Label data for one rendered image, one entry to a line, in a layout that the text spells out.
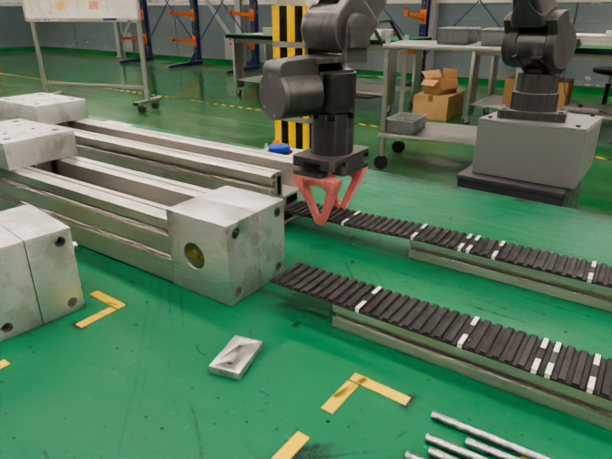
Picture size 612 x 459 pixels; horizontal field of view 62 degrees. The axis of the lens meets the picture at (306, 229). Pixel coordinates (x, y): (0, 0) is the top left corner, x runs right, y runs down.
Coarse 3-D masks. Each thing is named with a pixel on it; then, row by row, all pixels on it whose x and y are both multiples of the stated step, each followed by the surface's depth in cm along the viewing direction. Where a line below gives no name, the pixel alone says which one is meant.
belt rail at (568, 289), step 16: (416, 256) 66; (432, 256) 64; (448, 256) 64; (464, 256) 62; (480, 272) 61; (496, 272) 60; (512, 272) 60; (528, 272) 58; (544, 272) 57; (528, 288) 59; (544, 288) 58; (560, 288) 57; (576, 288) 56; (592, 288) 55; (608, 288) 54; (592, 304) 55; (608, 304) 54
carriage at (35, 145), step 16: (0, 128) 80; (16, 128) 80; (32, 128) 80; (48, 128) 80; (64, 128) 80; (0, 144) 72; (16, 144) 73; (32, 144) 75; (48, 144) 77; (64, 144) 79; (0, 160) 73; (16, 160) 73; (32, 160) 75; (48, 160) 77
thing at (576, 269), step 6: (570, 258) 59; (576, 258) 59; (570, 264) 57; (576, 264) 58; (582, 264) 57; (570, 270) 56; (576, 270) 56; (582, 270) 56; (570, 276) 55; (576, 276) 55; (582, 276) 55
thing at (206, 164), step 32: (96, 128) 103; (128, 128) 98; (96, 160) 94; (128, 160) 88; (160, 160) 85; (192, 160) 79; (224, 160) 78; (256, 160) 81; (288, 160) 78; (288, 192) 76
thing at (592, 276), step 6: (588, 264) 58; (594, 264) 57; (600, 264) 58; (606, 264) 57; (588, 270) 56; (594, 270) 56; (600, 270) 56; (606, 270) 56; (588, 276) 55; (594, 276) 55; (600, 276) 55; (606, 276) 55; (588, 282) 54; (594, 282) 54; (600, 282) 54
